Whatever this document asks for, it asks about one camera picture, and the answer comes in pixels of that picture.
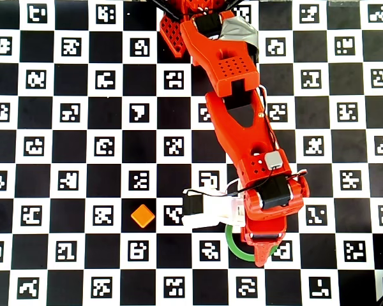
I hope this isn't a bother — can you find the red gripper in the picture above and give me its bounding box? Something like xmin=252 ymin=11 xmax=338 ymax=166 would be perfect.
xmin=241 ymin=217 xmax=289 ymax=268

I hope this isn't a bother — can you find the orange cube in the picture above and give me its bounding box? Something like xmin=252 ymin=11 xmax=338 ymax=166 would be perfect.
xmin=130 ymin=203 xmax=156 ymax=229

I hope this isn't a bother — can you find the small grey square block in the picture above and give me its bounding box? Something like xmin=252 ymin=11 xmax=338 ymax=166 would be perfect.
xmin=264 ymin=151 xmax=283 ymax=170

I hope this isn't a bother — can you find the black white marker checkerboard mat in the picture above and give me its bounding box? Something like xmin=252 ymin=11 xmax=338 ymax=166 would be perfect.
xmin=0 ymin=0 xmax=383 ymax=306

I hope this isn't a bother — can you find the green flat ring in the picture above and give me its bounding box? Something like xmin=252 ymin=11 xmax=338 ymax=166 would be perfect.
xmin=225 ymin=222 xmax=283 ymax=263

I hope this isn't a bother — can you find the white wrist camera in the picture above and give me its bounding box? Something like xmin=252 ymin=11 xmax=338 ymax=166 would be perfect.
xmin=181 ymin=187 xmax=245 ymax=231

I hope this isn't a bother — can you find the black camera cable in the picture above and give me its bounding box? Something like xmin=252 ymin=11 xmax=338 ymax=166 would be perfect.
xmin=183 ymin=167 xmax=277 ymax=197

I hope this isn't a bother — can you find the grey duct tape patch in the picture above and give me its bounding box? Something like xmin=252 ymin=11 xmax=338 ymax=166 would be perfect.
xmin=219 ymin=17 xmax=260 ymax=54

